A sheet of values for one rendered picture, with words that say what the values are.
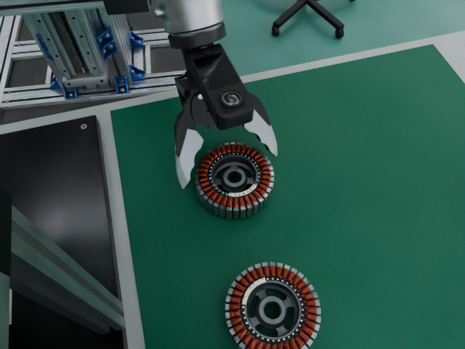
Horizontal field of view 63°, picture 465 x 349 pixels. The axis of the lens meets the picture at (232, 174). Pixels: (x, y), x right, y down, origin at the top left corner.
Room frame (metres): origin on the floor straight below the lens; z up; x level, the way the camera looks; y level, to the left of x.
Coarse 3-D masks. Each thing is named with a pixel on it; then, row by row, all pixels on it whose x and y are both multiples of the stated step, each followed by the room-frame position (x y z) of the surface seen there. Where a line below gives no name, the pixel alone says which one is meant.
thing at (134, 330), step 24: (384, 48) 0.57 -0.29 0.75; (408, 48) 0.57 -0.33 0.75; (456, 48) 0.57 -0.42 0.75; (264, 72) 0.51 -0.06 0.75; (288, 72) 0.51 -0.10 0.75; (456, 72) 0.51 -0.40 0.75; (144, 96) 0.45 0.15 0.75; (168, 96) 0.45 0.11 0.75; (24, 120) 0.40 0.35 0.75; (48, 120) 0.40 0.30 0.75; (120, 192) 0.27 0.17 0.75; (120, 216) 0.23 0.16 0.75; (120, 240) 0.19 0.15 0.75; (120, 264) 0.16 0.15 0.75; (120, 288) 0.13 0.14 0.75
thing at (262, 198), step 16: (224, 144) 0.33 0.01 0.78; (240, 144) 0.33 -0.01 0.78; (208, 160) 0.30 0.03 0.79; (224, 160) 0.30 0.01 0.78; (240, 160) 0.30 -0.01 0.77; (256, 160) 0.30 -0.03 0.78; (208, 176) 0.27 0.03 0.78; (224, 176) 0.28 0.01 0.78; (240, 176) 0.28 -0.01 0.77; (256, 176) 0.27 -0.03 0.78; (272, 176) 0.27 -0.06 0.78; (208, 192) 0.24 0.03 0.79; (240, 192) 0.26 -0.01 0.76; (256, 192) 0.24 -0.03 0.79; (208, 208) 0.23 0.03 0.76; (224, 208) 0.22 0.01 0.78; (240, 208) 0.22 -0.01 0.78; (256, 208) 0.23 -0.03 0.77
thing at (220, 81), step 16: (208, 48) 0.37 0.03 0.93; (192, 64) 0.34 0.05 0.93; (208, 64) 0.34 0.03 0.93; (224, 64) 0.34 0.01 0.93; (208, 80) 0.31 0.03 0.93; (224, 80) 0.31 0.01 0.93; (240, 80) 0.32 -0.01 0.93; (208, 96) 0.29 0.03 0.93; (224, 96) 0.29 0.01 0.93; (240, 96) 0.29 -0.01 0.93; (224, 112) 0.27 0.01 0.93; (240, 112) 0.27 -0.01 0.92; (224, 128) 0.26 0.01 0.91
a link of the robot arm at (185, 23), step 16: (160, 0) 0.39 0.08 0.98; (176, 0) 0.38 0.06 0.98; (192, 0) 0.38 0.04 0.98; (208, 0) 0.38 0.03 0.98; (160, 16) 0.39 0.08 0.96; (176, 16) 0.37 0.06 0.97; (192, 16) 0.37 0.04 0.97; (208, 16) 0.37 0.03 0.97; (224, 16) 0.40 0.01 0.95; (176, 32) 0.36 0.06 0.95; (192, 32) 0.36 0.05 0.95
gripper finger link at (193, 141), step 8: (192, 136) 0.30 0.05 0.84; (200, 136) 0.30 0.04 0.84; (184, 144) 0.29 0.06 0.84; (192, 144) 0.29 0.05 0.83; (200, 144) 0.29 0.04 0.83; (184, 152) 0.28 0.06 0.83; (192, 152) 0.29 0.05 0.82; (176, 160) 0.28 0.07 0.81; (184, 160) 0.28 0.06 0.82; (192, 160) 0.28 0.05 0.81; (176, 168) 0.27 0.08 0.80; (184, 168) 0.27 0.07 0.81; (184, 176) 0.26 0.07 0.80; (184, 184) 0.26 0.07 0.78
